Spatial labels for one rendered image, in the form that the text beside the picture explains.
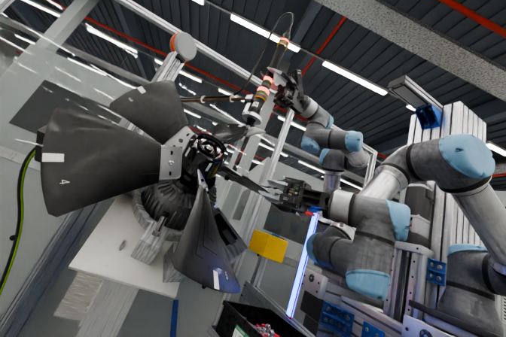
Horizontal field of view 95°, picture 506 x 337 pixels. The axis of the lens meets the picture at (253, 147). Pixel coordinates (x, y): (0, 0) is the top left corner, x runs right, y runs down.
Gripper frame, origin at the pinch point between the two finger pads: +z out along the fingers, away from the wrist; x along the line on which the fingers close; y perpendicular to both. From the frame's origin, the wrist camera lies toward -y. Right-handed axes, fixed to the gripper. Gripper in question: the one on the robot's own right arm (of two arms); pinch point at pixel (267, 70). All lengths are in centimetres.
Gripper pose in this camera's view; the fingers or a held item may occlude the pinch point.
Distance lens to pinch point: 90.1
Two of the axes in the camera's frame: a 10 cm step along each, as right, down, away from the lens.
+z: -7.8, -4.7, -4.2
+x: -5.3, 1.1, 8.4
